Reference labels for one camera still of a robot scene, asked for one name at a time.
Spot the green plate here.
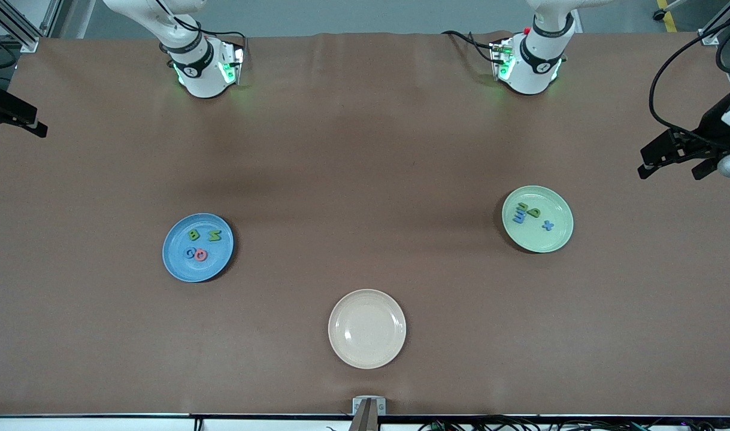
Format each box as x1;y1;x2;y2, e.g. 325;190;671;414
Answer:
501;185;574;254

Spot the blue plate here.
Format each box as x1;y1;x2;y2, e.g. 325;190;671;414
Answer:
162;213;235;283

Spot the beige plate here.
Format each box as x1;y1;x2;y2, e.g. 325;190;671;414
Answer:
328;289;407;370

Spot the brown table cover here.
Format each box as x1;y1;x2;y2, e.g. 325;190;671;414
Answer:
0;31;730;417

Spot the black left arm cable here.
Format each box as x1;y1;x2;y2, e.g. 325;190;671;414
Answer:
649;15;730;149

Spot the aluminium frame post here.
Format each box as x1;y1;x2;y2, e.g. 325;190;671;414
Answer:
697;0;730;46
0;0;63;53

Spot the silver base connector bracket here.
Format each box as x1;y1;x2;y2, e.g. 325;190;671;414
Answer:
218;42;246;86
490;39;516;81

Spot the black base cable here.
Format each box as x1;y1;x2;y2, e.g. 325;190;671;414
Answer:
155;0;247;51
441;30;498;65

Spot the white table edge rail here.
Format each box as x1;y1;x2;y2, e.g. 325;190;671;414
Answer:
0;414;730;431

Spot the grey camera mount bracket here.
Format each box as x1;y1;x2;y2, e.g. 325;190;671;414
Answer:
352;396;387;431

